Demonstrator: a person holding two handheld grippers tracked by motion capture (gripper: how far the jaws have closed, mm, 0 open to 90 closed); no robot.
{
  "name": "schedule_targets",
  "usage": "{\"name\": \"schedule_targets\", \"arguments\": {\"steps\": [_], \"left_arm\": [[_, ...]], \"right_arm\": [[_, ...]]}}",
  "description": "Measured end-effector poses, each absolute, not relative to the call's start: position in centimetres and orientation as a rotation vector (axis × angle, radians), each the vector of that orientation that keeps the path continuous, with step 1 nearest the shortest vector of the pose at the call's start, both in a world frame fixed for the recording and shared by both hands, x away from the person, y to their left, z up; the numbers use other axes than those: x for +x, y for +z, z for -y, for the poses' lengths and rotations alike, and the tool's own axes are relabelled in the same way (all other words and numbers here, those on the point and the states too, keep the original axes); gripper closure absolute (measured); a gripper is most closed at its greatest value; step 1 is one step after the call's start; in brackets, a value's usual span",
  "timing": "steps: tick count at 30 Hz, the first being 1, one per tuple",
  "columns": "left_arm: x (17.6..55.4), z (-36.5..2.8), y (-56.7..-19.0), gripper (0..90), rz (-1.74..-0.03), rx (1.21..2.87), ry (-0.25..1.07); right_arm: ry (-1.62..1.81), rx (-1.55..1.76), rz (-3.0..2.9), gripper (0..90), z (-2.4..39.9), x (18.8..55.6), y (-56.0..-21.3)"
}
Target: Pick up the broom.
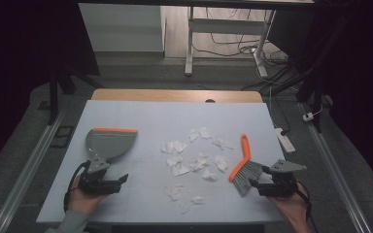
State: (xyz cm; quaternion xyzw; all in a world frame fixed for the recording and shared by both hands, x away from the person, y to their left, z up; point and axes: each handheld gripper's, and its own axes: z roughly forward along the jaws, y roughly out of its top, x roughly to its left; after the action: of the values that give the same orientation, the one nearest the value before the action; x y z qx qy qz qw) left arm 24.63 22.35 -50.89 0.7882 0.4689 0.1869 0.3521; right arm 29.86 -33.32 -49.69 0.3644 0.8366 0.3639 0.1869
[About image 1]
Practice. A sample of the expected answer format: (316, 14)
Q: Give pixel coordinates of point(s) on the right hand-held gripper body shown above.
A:
(280, 187)

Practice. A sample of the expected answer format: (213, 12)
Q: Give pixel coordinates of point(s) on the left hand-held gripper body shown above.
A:
(92, 181)

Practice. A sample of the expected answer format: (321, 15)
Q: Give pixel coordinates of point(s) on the orange brush with grey bristles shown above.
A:
(245, 145)

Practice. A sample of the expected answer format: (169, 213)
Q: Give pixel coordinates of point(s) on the grey dustpan with orange edge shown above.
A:
(110, 144)

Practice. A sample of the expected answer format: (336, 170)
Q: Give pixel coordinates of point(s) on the pile of white paper scraps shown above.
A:
(220, 161)

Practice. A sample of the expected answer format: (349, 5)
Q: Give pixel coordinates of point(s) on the person's left hand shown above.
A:
(82, 202)

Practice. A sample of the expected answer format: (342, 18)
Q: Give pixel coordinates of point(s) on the person's right hand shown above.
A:
(293, 207)

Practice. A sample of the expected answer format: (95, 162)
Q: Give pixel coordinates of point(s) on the white power strip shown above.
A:
(285, 142)

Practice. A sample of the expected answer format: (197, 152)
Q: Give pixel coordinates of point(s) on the small white adapter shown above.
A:
(308, 116)

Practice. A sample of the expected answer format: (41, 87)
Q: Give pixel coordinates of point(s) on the white foam board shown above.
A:
(149, 116)

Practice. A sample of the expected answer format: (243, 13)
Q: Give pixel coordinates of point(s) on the black stand legs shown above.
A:
(317, 97)
(53, 97)

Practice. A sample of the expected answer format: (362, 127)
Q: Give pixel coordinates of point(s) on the black table grommet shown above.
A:
(210, 101)

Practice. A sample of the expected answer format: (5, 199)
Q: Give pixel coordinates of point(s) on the wooden table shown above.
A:
(175, 95)

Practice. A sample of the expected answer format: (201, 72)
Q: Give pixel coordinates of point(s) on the black curtain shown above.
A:
(359, 64)
(19, 64)

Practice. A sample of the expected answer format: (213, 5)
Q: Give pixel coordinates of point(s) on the white cabinet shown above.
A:
(123, 29)

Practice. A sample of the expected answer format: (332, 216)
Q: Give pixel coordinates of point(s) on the black floor frame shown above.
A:
(54, 137)

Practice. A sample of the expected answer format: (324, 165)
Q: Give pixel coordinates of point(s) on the aluminium floor rail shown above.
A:
(26, 168)
(336, 171)

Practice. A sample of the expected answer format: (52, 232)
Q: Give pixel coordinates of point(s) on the white desk frame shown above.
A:
(223, 26)

